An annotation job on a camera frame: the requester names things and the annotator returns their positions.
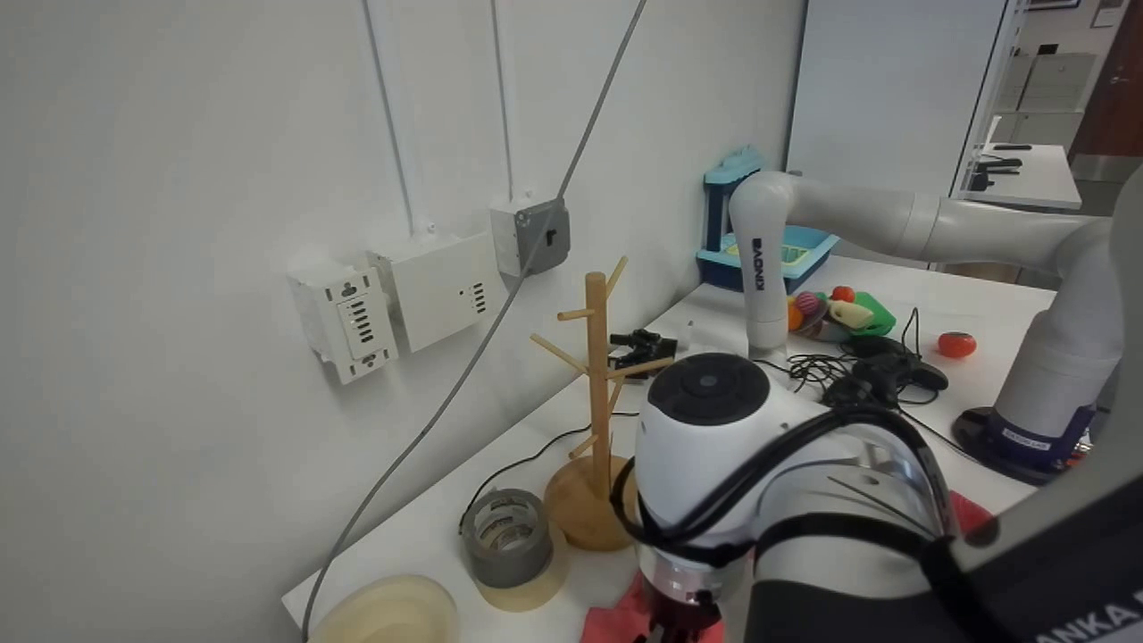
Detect wooden mug tree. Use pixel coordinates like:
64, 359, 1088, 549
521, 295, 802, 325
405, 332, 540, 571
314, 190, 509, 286
528, 253, 654, 552

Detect blue plastic rack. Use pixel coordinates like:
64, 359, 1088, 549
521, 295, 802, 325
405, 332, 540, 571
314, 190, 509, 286
691, 142, 839, 295

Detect brown wooden door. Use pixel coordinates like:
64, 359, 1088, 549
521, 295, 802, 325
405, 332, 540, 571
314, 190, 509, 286
1069, 0, 1143, 156

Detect white background desk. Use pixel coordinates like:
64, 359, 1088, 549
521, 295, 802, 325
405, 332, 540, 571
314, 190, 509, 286
951, 109, 1085, 215

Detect grey wall cable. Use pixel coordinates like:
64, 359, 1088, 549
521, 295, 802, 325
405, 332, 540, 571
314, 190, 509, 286
296, 0, 654, 643

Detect white partition board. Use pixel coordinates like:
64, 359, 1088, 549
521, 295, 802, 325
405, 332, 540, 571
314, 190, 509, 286
780, 0, 1015, 206

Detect grey junction box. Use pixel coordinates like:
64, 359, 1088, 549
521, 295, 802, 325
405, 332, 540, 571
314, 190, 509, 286
484, 193, 573, 283

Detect green toy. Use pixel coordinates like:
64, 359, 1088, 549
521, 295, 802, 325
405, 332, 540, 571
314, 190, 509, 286
833, 289, 901, 343

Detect thin black table cable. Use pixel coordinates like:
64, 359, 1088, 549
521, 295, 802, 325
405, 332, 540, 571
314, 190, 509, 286
471, 420, 598, 509

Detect orange purple toy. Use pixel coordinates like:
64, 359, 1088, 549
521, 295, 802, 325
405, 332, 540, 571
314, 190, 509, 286
780, 289, 833, 340

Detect white wall conduit pipe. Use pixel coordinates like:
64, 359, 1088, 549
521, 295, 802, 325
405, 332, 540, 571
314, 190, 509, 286
484, 0, 519, 206
355, 0, 419, 243

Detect cream plastic bowl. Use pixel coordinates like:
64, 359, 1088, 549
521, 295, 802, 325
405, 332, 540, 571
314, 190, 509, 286
310, 571, 459, 643

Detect plain white wall box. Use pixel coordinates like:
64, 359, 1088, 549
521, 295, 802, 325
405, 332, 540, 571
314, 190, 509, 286
367, 228, 509, 356

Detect white wall socket black markings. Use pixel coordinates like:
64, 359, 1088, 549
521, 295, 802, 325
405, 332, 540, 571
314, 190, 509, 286
284, 251, 404, 388

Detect small red round object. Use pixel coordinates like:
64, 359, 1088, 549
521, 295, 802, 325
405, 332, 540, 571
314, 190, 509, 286
933, 328, 980, 359

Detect blue black arm base clamp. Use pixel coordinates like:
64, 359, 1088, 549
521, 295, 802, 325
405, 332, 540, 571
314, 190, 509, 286
951, 403, 1102, 489

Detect beige tape roll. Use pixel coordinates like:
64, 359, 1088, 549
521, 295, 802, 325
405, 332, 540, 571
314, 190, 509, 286
473, 540, 570, 614

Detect coral printed sweatshirt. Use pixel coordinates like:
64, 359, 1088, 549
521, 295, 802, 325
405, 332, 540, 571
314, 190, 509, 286
577, 489, 998, 643

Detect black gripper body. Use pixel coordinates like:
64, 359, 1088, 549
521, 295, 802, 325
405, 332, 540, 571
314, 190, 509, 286
649, 595, 725, 643

